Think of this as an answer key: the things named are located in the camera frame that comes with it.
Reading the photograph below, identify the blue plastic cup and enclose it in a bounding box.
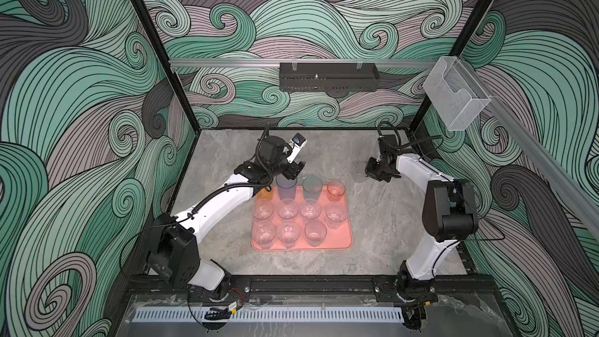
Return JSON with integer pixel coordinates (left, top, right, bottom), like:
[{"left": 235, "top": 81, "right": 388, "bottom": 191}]
[{"left": 275, "top": 174, "right": 297, "bottom": 201}]

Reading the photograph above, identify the green plastic cup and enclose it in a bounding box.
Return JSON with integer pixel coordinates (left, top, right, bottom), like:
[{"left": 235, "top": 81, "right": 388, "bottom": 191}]
[{"left": 302, "top": 176, "right": 323, "bottom": 201}]

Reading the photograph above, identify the clear glass front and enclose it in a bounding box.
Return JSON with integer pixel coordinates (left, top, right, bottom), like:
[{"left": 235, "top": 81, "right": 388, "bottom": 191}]
[{"left": 277, "top": 198, "right": 300, "bottom": 220}]

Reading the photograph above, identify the pink tray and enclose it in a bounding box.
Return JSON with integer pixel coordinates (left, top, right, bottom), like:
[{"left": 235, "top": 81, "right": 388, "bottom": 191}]
[{"left": 251, "top": 187, "right": 353, "bottom": 252}]

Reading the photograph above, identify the pink short cup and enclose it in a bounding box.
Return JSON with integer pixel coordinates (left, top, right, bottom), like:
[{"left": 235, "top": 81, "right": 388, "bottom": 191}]
[{"left": 327, "top": 179, "right": 346, "bottom": 202}]

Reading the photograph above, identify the yellow plastic cup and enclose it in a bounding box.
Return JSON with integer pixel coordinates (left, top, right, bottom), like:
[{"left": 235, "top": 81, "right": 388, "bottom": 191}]
[{"left": 257, "top": 188, "right": 274, "bottom": 201}]

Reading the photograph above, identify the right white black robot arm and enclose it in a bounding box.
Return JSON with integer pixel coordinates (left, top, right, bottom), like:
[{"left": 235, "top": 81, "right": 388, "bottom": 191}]
[{"left": 364, "top": 154, "right": 479, "bottom": 290}]

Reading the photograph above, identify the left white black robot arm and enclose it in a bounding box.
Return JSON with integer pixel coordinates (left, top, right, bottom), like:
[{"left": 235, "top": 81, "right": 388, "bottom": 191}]
[{"left": 147, "top": 160, "right": 305, "bottom": 291}]

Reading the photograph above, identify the small clear faceted glass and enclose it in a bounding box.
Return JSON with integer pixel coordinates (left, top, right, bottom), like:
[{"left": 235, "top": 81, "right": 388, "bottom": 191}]
[{"left": 252, "top": 221, "right": 277, "bottom": 249}]

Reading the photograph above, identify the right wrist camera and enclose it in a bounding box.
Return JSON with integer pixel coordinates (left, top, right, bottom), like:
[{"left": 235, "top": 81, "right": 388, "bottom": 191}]
[{"left": 378, "top": 134, "right": 399, "bottom": 155}]

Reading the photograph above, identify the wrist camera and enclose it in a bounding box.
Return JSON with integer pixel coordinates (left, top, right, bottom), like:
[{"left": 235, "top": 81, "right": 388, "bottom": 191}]
[
  {"left": 378, "top": 134, "right": 399, "bottom": 155},
  {"left": 254, "top": 133, "right": 307, "bottom": 169}
]

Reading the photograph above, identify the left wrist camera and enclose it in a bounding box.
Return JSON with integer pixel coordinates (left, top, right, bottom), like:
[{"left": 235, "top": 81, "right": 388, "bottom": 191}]
[{"left": 254, "top": 133, "right": 307, "bottom": 169}]

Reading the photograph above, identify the black perforated wall shelf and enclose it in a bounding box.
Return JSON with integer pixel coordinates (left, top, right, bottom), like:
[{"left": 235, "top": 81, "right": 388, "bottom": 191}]
[{"left": 279, "top": 62, "right": 381, "bottom": 94}]

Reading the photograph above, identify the clear acrylic wall holder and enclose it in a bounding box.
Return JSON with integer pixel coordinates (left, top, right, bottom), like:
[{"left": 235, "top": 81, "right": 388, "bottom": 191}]
[{"left": 423, "top": 56, "right": 491, "bottom": 132}]

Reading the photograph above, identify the aluminium rail back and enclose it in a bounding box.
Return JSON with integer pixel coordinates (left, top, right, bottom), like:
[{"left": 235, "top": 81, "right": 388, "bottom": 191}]
[{"left": 168, "top": 58, "right": 437, "bottom": 70}]

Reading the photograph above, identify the aluminium rail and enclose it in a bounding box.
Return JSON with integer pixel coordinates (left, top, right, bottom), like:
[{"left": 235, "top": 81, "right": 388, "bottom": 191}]
[
  {"left": 488, "top": 97, "right": 598, "bottom": 237},
  {"left": 168, "top": 58, "right": 437, "bottom": 70}
]

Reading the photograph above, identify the white slotted cable duct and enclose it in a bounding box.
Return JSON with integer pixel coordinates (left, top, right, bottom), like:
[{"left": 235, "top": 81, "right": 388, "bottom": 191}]
[{"left": 132, "top": 306, "right": 404, "bottom": 324}]

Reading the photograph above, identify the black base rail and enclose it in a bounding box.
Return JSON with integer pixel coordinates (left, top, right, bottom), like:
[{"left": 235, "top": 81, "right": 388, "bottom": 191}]
[{"left": 130, "top": 273, "right": 497, "bottom": 296}]

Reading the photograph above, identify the aluminium rail right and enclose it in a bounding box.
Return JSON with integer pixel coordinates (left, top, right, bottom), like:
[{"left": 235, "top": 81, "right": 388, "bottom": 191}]
[{"left": 488, "top": 97, "right": 598, "bottom": 237}]

